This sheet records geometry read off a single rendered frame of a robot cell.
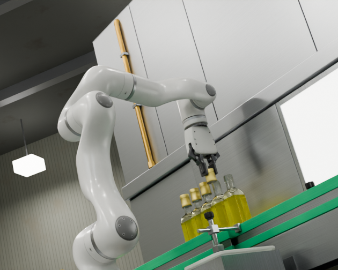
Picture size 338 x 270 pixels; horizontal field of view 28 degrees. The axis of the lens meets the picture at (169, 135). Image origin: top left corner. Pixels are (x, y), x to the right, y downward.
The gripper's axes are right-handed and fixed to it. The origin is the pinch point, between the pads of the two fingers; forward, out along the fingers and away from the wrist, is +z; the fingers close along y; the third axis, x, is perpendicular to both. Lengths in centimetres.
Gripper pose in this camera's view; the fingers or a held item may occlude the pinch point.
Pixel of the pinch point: (208, 170)
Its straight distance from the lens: 225.9
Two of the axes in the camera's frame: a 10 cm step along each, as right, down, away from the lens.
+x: 5.8, -4.2, -7.0
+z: 2.4, 9.1, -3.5
